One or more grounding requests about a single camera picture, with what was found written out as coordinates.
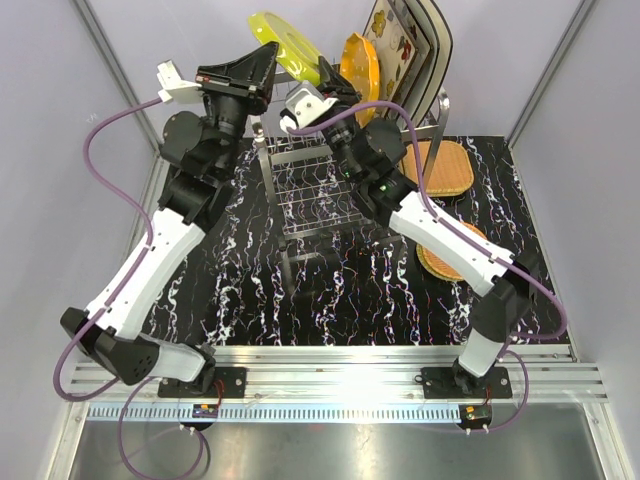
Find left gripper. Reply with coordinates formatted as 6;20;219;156
195;41;280;177

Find orange ceramic plate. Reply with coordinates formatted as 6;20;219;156
340;33;380;103

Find green ceramic plate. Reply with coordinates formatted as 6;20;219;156
248;11;322;86

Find cream floral square plate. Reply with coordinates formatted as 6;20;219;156
363;0;430;104

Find orange rounded-square wicker plate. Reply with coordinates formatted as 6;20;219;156
399;140;475;198

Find round brown wicker plate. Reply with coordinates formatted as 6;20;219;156
422;222;489;280

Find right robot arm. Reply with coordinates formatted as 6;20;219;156
308;57;539;397

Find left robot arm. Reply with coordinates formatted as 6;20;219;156
54;41;279;401

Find stainless steel dish rack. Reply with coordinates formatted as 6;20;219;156
243;54;451;252

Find black rimmed square plate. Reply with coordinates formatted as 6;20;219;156
411;0;453;124

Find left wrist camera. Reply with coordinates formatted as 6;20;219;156
156;60;202;104

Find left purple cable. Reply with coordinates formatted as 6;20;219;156
52;97;209;475

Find purple cable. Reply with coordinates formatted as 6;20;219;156
52;97;209;475
287;101;570;434

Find aluminium mounting rail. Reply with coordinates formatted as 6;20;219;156
67;343;609;401

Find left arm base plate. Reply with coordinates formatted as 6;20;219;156
157;367;248;400

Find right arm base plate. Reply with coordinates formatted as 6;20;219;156
414;367;513;400

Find slotted cable duct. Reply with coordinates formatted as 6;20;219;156
87;402;461;424

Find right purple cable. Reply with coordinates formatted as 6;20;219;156
287;101;570;434

